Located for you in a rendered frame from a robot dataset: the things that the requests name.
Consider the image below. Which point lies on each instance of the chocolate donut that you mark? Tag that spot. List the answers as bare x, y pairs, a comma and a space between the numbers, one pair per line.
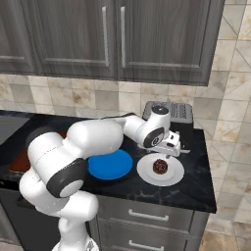
160, 166

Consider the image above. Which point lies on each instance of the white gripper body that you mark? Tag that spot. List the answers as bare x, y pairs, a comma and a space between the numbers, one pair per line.
163, 150

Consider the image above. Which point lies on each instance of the grey drawer front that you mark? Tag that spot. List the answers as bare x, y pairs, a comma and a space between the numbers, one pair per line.
176, 215
114, 238

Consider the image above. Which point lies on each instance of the dark base cabinet front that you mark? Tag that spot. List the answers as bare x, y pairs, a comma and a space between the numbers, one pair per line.
29, 225

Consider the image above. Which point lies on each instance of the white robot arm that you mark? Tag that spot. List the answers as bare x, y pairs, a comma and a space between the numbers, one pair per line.
88, 137

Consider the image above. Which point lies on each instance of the grey wall cupboard door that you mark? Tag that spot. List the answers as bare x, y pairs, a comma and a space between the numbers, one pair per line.
72, 32
13, 32
166, 36

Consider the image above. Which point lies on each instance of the white plate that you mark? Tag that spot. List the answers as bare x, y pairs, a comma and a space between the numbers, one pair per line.
170, 175

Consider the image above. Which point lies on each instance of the black and silver toaster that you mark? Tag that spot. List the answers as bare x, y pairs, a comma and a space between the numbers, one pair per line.
181, 114

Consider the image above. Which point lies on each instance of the blue plate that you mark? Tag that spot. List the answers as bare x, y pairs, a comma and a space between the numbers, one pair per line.
112, 166

